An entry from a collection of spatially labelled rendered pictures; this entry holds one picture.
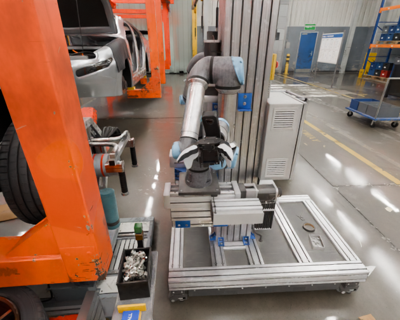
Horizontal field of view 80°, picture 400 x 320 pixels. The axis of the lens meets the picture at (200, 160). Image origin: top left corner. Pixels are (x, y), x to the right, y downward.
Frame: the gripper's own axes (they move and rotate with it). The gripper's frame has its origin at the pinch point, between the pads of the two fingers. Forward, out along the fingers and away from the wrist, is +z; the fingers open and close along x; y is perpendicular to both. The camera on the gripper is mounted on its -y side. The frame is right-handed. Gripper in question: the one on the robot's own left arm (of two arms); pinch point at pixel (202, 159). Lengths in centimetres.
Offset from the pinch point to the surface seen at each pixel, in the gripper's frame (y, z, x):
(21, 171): 13, -21, 92
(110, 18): -95, -358, 213
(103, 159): 23, -54, 73
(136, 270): 62, -13, 42
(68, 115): -12, -12, 48
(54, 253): 45, -5, 74
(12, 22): -40, -7, 49
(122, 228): 103, -86, 101
